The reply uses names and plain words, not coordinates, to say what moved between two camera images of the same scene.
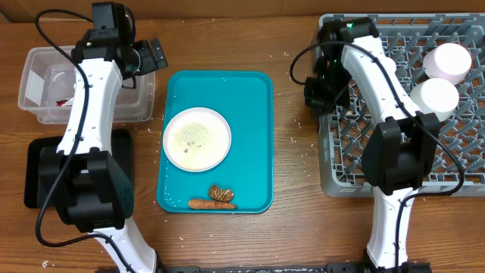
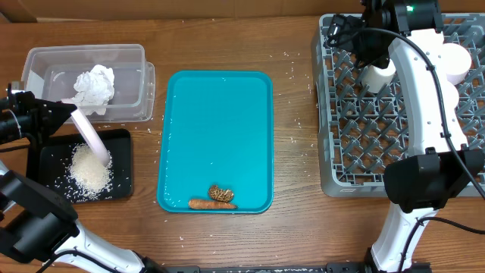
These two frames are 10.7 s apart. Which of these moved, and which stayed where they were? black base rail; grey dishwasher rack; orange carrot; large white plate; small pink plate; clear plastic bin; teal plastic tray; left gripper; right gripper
Moved: large white plate; left gripper; right gripper
Stayed: orange carrot; clear plastic bin; small pink plate; grey dishwasher rack; black base rail; teal plastic tray
